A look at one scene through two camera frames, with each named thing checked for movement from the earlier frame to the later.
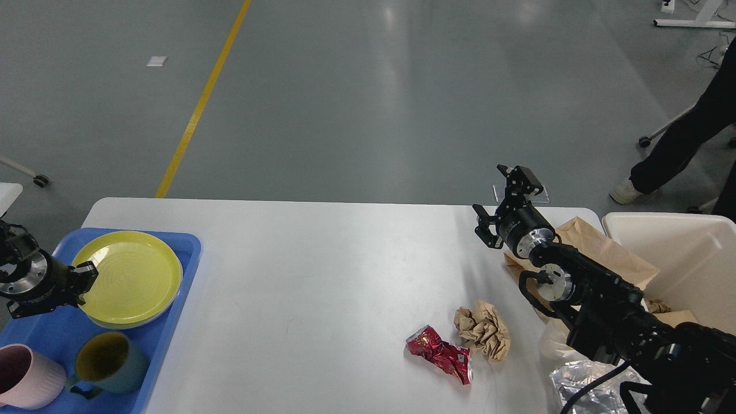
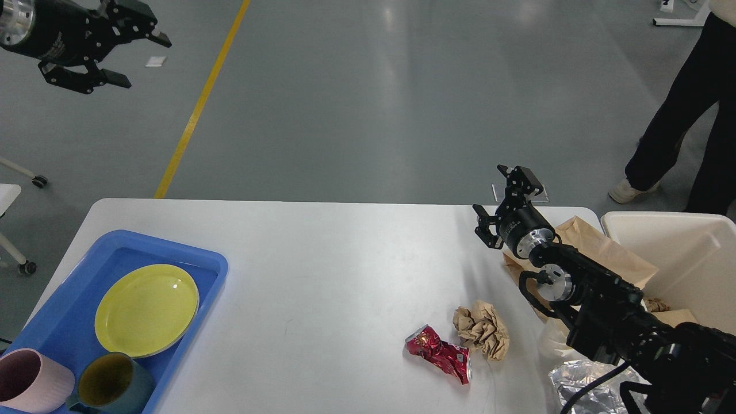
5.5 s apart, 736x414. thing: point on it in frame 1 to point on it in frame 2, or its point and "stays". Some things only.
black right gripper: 522,226 stays
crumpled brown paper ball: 481,327 stays
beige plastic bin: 696,257 stays
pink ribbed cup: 28,380 stays
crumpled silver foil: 571,377 stays
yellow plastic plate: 139,276 to 145,309
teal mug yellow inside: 110,360 to 114,383
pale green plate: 126,326 to 186,335
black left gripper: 46,278 to 73,32
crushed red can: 455,360 stays
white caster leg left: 40,180 stays
